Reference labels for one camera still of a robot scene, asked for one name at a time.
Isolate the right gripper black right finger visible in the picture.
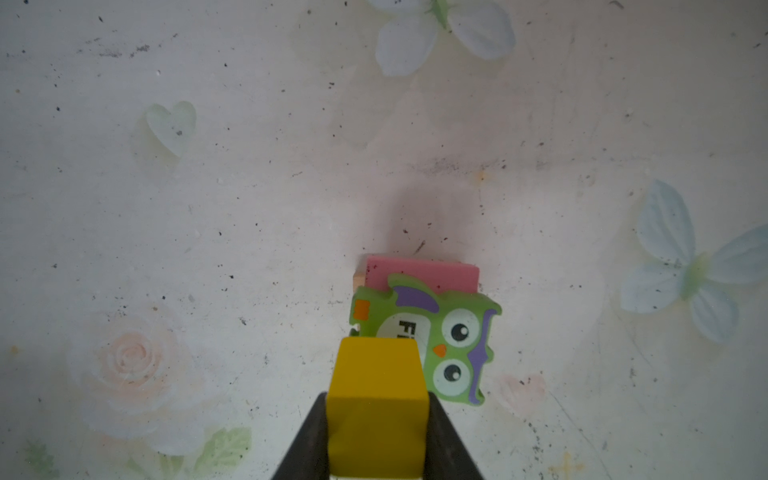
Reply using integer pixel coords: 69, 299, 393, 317
423, 392, 483, 480

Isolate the pink rectangular block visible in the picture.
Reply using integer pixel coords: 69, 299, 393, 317
363, 255, 480, 293

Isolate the yellow cube block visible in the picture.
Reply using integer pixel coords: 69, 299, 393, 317
326, 337, 429, 479

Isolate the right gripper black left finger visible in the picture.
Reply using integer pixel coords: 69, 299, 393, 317
272, 392, 329, 480

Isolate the green owl toy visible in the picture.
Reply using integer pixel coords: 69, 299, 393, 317
349, 273, 502, 406

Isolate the natural wood block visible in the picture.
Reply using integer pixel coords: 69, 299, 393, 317
353, 271, 366, 292

